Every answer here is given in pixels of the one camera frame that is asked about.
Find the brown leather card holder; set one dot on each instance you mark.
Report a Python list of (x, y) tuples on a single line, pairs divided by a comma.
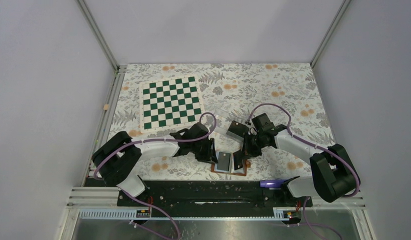
[(241, 172)]

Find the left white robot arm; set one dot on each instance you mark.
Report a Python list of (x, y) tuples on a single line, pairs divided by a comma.
[(116, 159)]

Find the floral tablecloth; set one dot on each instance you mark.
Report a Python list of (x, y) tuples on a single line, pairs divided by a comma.
[(283, 91)]

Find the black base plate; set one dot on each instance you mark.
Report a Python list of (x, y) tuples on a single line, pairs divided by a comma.
[(206, 200)]

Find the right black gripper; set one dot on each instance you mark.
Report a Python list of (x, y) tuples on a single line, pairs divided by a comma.
[(248, 152)]

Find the purple marker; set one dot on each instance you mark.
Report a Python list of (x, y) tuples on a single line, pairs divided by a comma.
[(271, 184)]

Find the green white chessboard mat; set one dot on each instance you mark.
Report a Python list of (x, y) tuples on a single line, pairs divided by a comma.
[(169, 103)]

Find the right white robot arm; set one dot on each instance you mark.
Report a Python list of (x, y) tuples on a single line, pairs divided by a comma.
[(332, 173)]

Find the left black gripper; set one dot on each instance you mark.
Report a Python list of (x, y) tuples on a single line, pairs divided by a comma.
[(209, 155)]

